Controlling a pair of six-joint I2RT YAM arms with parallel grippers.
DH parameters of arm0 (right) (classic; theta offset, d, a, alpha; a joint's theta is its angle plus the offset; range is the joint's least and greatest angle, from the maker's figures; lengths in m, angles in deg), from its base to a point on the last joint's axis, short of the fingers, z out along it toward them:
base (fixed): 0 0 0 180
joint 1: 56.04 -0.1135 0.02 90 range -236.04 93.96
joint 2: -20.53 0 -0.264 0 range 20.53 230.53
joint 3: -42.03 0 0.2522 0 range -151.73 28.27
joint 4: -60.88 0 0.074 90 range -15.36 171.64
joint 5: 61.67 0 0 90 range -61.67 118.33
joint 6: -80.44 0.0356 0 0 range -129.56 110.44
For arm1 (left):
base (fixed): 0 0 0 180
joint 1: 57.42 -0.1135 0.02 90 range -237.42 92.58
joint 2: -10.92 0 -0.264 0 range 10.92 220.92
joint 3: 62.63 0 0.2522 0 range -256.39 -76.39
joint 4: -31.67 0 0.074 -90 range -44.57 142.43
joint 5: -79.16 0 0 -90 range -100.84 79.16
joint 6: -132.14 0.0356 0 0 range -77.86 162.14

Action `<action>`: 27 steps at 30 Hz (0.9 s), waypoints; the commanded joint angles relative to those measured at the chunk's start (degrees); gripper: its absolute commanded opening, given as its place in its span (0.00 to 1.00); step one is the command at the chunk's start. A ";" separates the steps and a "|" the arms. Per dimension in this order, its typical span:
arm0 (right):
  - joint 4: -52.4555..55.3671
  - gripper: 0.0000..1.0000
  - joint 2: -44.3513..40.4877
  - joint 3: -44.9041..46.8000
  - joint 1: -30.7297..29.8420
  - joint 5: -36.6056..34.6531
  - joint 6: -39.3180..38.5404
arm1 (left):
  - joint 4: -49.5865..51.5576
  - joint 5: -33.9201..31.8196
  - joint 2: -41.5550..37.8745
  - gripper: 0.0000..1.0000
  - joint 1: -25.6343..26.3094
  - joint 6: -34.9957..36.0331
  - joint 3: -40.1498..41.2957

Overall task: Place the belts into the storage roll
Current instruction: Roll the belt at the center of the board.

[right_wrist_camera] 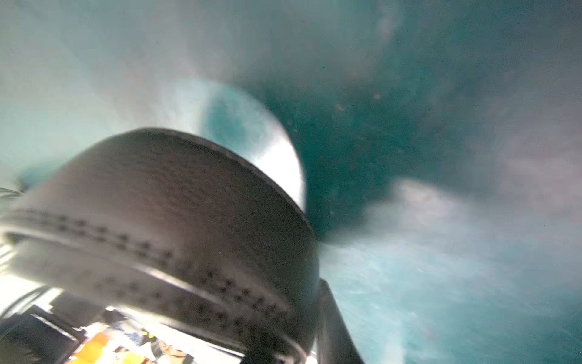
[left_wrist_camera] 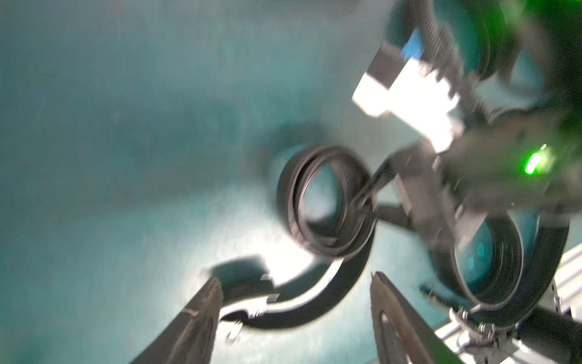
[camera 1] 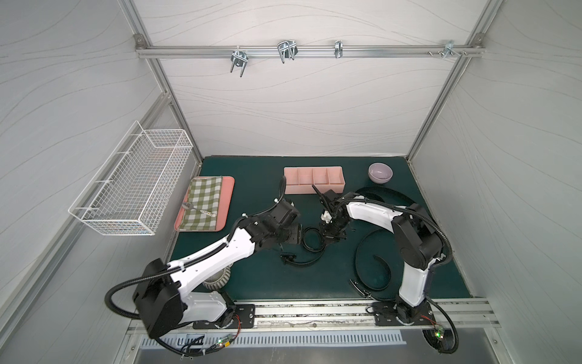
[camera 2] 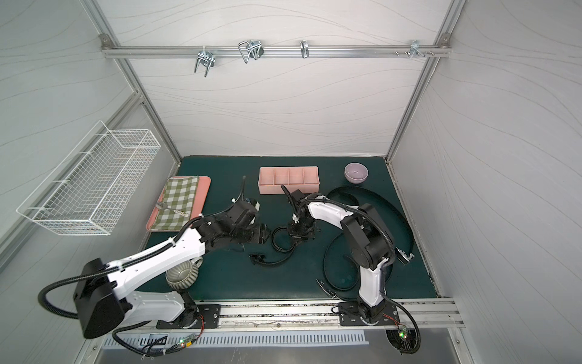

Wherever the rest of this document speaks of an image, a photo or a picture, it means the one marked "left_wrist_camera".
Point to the dark green table mat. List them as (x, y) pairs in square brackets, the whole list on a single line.
[(141, 144)]

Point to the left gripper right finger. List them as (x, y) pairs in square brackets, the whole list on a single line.
[(401, 335)]

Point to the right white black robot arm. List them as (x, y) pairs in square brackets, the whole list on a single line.
[(552, 30)]

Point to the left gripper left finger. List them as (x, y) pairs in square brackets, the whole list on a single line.
[(190, 337)]

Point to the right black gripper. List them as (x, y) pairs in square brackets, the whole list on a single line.
[(530, 160)]

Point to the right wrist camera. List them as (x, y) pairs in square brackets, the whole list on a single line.
[(411, 90)]

